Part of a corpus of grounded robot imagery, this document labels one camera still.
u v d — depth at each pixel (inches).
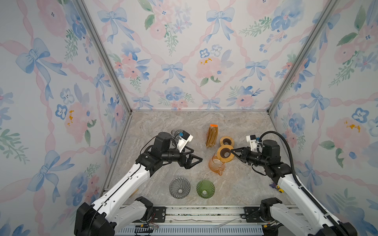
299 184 19.7
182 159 24.4
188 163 24.2
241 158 27.1
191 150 29.0
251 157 27.2
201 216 29.6
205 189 32.0
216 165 36.5
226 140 39.7
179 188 31.5
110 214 15.6
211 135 37.7
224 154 31.5
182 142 25.2
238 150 29.2
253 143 28.7
